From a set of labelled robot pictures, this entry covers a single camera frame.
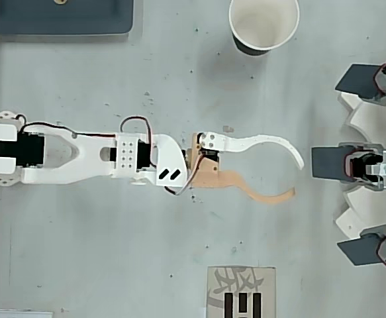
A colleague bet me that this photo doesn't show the black paper cup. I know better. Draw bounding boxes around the black paper cup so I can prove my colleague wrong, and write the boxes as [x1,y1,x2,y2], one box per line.
[228,0,301,58]

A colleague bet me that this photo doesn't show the white dispenser machine base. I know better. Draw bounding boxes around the white dispenser machine base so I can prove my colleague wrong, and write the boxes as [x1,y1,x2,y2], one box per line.
[336,91,386,246]

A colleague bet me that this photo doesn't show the dark grey tray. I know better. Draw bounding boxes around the dark grey tray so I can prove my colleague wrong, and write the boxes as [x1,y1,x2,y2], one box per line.
[0,0,136,36]

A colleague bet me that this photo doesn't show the grey paddle dispenser unit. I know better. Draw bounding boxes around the grey paddle dispenser unit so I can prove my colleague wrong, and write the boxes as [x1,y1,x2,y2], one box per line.
[311,142,386,191]
[336,225,386,277]
[334,55,386,106]

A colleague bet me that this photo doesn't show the white flat object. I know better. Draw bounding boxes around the white flat object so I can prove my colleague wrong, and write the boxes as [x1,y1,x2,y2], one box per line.
[0,309,53,318]

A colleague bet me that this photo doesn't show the cardboard card with black bars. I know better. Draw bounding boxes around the cardboard card with black bars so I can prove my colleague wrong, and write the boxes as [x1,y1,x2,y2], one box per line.
[207,266,277,318]

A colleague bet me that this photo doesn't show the tan gripper with servo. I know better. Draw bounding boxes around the tan gripper with servo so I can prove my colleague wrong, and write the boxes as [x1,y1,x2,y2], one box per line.
[185,131,305,205]

